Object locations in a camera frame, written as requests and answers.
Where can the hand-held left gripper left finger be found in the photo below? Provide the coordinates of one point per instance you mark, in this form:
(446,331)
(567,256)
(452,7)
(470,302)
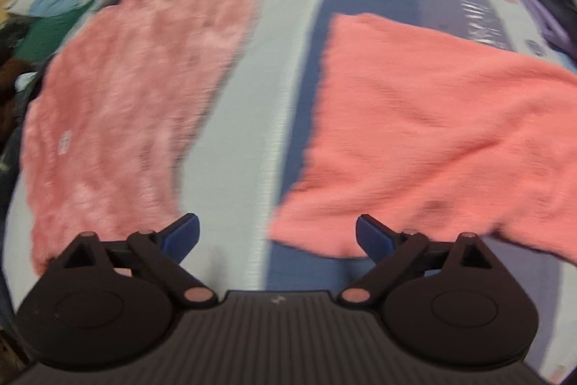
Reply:
(182,237)

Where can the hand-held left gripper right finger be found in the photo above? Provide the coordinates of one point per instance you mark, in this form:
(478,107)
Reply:
(376,239)

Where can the coral pink fleece garment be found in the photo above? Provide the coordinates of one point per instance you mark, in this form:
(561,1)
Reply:
(428,132)

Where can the dark clothes pile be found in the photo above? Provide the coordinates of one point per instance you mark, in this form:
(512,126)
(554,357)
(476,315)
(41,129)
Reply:
(9,74)

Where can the striped bed sheet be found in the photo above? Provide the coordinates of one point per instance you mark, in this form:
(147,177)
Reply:
(252,141)

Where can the light pink fluffy garment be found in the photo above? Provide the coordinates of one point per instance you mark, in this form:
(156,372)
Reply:
(126,96)

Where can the green cloth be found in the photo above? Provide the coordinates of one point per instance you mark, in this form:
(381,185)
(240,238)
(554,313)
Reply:
(49,34)

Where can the purple folded garment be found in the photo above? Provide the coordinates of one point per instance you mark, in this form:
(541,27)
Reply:
(538,13)

